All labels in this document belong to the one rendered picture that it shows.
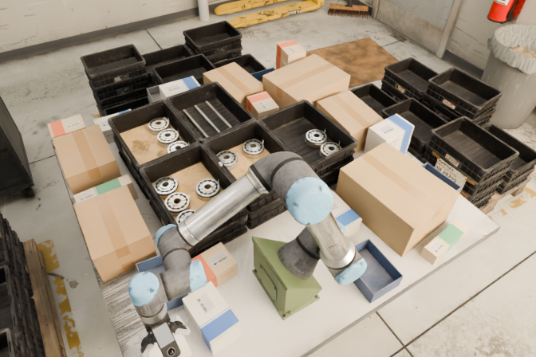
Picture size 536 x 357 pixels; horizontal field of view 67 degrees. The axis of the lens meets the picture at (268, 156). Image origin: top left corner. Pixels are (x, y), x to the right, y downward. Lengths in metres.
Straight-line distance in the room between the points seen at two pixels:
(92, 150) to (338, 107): 1.24
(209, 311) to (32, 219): 1.83
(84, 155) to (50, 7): 2.85
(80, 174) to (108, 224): 0.34
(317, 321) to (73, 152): 1.30
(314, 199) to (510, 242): 2.16
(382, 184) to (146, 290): 1.08
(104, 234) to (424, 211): 1.25
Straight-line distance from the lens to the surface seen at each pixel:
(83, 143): 2.12
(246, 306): 1.64
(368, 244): 1.78
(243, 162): 1.90
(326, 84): 2.30
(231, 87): 2.32
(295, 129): 2.09
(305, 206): 1.03
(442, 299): 2.64
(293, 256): 1.49
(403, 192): 1.78
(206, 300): 1.56
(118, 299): 1.73
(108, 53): 3.40
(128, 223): 1.72
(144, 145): 2.06
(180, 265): 1.14
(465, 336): 2.58
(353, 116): 2.16
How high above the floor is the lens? 2.17
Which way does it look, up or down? 44 degrees down
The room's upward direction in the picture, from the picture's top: 1 degrees clockwise
